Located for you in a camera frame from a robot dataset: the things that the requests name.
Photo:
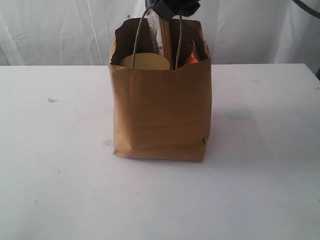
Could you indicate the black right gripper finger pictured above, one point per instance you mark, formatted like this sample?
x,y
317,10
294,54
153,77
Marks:
x,y
187,8

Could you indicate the brown paper bag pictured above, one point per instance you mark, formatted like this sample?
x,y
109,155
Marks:
x,y
160,114

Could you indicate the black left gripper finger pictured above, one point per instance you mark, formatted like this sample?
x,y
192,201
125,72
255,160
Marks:
x,y
166,9

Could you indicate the spaghetti package dark blue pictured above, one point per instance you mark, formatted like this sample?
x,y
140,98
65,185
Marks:
x,y
160,35

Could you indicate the brown stand-up pouch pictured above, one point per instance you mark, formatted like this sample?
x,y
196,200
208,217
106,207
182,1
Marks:
x,y
196,53

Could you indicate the clear jar with gold lid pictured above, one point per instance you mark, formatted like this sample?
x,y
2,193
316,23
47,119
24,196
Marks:
x,y
151,61

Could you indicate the clear tape piece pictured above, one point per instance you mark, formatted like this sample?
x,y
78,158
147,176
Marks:
x,y
108,143

